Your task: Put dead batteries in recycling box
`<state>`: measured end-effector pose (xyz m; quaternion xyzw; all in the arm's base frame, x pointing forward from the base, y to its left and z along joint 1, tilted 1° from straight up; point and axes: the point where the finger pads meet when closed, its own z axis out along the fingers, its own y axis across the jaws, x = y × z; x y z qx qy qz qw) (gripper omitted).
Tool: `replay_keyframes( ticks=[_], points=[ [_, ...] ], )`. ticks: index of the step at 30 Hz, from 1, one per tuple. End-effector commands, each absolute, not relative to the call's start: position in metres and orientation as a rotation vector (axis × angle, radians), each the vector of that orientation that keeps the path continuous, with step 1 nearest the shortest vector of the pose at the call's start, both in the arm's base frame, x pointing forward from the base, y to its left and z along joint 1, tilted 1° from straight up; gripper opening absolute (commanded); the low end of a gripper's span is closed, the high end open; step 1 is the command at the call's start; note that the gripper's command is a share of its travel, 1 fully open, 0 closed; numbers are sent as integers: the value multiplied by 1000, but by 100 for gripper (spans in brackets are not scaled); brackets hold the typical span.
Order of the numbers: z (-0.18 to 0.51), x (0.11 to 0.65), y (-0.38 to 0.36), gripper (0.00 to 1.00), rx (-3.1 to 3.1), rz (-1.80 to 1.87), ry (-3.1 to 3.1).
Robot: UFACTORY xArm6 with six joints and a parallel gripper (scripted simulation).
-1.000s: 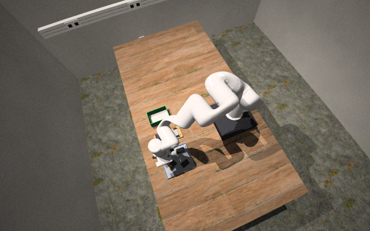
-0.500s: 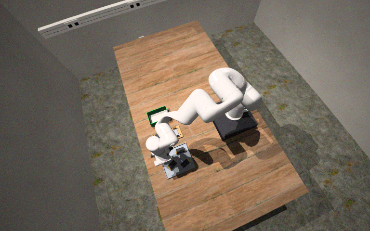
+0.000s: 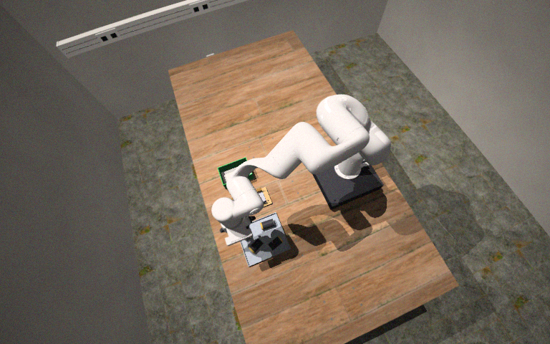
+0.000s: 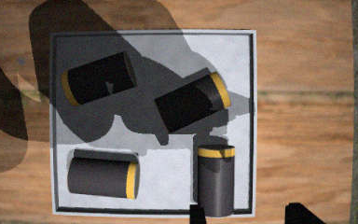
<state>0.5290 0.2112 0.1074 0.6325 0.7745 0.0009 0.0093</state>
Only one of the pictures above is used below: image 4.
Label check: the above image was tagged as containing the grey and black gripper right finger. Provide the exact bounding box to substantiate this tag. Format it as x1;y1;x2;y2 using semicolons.
284;203;325;224

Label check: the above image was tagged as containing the black battery with gold end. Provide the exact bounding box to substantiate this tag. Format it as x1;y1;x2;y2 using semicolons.
61;51;137;107
198;145;235;218
154;71;231;133
66;157;140;200

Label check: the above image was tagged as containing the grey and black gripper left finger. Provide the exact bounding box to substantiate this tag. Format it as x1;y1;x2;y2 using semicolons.
189;204;207;224

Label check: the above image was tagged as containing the white shallow tray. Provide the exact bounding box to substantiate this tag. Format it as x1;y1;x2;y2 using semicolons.
49;30;257;218

